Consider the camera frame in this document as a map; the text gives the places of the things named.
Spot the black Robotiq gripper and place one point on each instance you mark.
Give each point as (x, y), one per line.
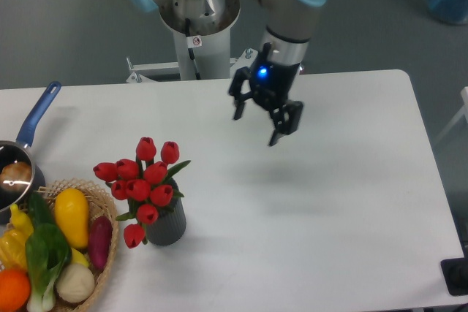
(270, 84)

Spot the red tulip bouquet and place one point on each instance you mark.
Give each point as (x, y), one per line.
(133, 180)

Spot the dark grey ribbed vase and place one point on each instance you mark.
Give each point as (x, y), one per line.
(171, 222)

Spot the woven wicker basket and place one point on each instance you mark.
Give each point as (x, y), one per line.
(100, 203)

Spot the purple eggplant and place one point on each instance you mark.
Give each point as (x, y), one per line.
(99, 242)

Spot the yellow squash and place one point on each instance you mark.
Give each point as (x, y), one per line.
(72, 215)

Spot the black device at edge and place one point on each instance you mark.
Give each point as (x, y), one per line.
(455, 275)

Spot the brown bun in pan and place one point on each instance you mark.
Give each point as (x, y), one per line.
(16, 177)

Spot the white garlic bulb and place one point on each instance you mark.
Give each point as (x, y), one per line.
(75, 284)

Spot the green bok choy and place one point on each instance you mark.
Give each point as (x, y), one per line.
(47, 252)

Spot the small yellow pepper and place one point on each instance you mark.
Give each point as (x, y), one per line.
(21, 221)

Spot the yellow bell pepper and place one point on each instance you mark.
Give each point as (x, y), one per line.
(13, 250)

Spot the orange fruit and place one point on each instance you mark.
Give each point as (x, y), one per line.
(15, 289)

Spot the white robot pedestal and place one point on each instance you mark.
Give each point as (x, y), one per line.
(201, 33)

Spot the white frame at right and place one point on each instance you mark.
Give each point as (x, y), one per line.
(458, 121)

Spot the blue handled saucepan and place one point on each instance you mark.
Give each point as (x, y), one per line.
(19, 150)

